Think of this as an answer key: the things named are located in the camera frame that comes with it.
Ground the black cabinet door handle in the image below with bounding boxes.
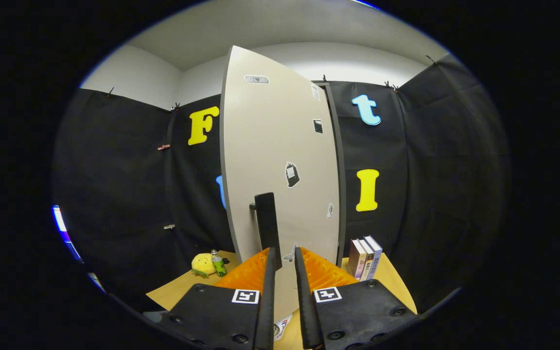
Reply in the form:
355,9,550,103
249,192,283,270

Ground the dark grey shoe cabinet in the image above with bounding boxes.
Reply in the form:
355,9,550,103
326,82,348,267

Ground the black backdrop cloth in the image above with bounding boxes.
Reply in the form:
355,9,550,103
52,53,511,312

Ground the yellow pineapple plush toy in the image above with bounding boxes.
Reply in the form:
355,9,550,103
192,253,216,279

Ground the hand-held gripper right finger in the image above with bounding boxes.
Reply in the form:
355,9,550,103
294,246,419,350

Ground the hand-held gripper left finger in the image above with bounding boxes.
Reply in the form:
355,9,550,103
156,247,277,350

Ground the white canvas shoe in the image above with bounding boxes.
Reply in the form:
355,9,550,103
274,314,294,342

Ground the green drink bottle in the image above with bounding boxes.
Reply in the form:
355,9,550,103
211,249,227,278

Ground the beige shoe cabinet door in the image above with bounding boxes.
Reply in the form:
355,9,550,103
219,45,341,324

